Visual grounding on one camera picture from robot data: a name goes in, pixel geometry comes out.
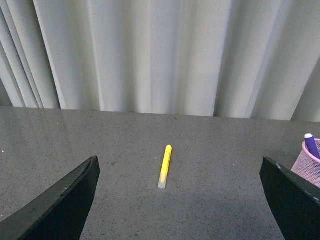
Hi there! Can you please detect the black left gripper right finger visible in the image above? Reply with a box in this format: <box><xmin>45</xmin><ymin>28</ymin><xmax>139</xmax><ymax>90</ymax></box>
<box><xmin>259</xmin><ymin>157</ymin><xmax>320</xmax><ymax>240</ymax></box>

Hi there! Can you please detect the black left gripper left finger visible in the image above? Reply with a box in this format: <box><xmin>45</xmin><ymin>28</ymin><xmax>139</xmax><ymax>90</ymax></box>
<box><xmin>0</xmin><ymin>156</ymin><xmax>101</xmax><ymax>240</ymax></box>

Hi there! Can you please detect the purple highlighter pen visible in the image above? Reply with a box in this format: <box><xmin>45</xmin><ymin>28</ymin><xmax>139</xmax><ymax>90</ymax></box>
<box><xmin>304</xmin><ymin>133</ymin><xmax>320</xmax><ymax>160</ymax></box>

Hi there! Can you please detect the pink mesh pen cup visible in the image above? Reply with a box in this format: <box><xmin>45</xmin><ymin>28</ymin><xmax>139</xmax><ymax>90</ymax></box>
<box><xmin>291</xmin><ymin>141</ymin><xmax>320</xmax><ymax>188</ymax></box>

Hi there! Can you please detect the yellow highlighter pen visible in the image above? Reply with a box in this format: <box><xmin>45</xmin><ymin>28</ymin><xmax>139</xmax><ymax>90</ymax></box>
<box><xmin>158</xmin><ymin>145</ymin><xmax>173</xmax><ymax>189</ymax></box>

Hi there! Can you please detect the grey pleated curtain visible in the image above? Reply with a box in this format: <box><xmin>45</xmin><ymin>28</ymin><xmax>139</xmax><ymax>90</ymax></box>
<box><xmin>0</xmin><ymin>0</ymin><xmax>320</xmax><ymax>122</ymax></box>

